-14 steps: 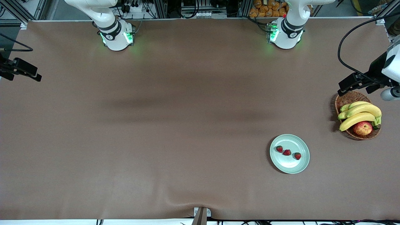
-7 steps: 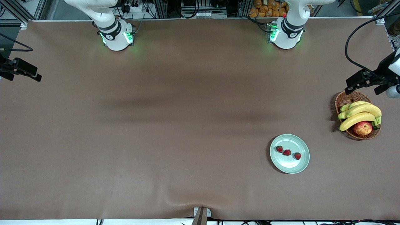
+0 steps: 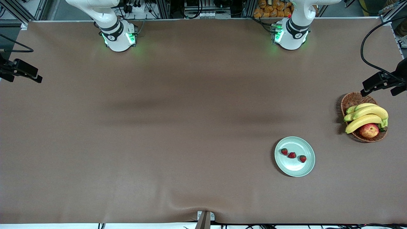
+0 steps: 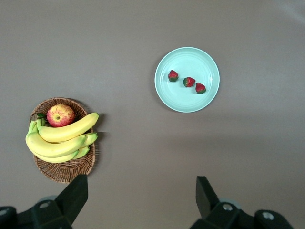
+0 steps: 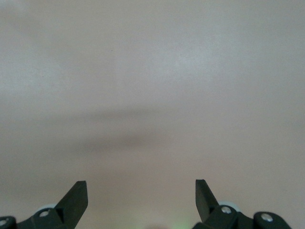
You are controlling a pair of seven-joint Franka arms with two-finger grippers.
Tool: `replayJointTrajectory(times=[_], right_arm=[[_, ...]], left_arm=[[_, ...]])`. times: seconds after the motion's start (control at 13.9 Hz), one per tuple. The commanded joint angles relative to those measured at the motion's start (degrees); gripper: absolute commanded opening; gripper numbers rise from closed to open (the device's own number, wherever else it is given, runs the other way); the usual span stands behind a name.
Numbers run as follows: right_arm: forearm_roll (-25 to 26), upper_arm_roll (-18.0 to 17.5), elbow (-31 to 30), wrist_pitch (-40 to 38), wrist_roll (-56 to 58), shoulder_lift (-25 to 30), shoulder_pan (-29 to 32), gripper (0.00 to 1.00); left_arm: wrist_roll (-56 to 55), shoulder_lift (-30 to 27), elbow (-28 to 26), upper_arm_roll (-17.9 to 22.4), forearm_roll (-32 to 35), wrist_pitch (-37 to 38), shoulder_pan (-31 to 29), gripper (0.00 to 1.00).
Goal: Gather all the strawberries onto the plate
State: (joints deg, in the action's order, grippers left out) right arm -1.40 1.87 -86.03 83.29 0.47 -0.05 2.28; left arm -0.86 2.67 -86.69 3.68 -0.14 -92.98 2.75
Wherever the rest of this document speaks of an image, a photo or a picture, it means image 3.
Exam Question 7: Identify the aluminium frame post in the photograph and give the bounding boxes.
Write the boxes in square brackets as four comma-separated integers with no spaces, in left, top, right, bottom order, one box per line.
[242,0,255,18]
[157,0,171,19]

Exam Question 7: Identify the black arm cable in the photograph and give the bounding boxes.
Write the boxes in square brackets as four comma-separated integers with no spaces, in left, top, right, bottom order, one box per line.
[360,16,407,77]
[0,33,34,53]

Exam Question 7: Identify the brown wicker basket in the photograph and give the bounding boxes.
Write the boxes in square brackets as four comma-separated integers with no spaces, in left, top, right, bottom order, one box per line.
[341,92,388,142]

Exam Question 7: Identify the red yellow apple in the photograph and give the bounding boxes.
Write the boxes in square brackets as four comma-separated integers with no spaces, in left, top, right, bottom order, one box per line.
[359,123,379,138]

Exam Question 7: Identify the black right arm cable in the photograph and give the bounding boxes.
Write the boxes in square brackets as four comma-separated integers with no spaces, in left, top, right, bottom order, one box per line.
[0,33,34,53]

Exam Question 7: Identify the grey metal table clamp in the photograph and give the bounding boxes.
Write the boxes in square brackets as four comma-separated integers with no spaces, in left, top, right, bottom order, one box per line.
[197,211,215,229]

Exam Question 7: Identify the pile of orange bread rolls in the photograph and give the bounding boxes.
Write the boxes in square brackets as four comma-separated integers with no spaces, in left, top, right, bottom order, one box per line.
[253,0,294,18]

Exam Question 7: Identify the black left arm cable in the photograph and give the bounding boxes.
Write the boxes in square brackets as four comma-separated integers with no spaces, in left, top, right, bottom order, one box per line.
[360,16,407,77]

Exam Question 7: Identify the greenish yellow banana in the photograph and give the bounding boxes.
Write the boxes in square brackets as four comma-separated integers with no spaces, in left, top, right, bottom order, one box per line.
[346,103,378,115]

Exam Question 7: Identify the white socket strip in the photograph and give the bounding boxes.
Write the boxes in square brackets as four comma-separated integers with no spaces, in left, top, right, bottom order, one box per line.
[197,11,231,19]

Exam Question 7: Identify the aluminium frame profile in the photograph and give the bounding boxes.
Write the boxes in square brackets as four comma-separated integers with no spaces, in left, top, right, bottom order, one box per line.
[380,5,407,26]
[0,0,30,24]

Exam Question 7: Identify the pale green round plate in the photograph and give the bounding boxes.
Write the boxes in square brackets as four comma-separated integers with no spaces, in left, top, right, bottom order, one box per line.
[274,136,315,177]

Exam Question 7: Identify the brown table cloth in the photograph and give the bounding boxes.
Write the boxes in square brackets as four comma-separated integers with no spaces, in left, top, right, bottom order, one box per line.
[0,17,407,225]

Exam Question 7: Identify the white power strip with plugs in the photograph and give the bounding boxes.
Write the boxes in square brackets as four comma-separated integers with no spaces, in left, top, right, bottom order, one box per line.
[126,1,150,13]

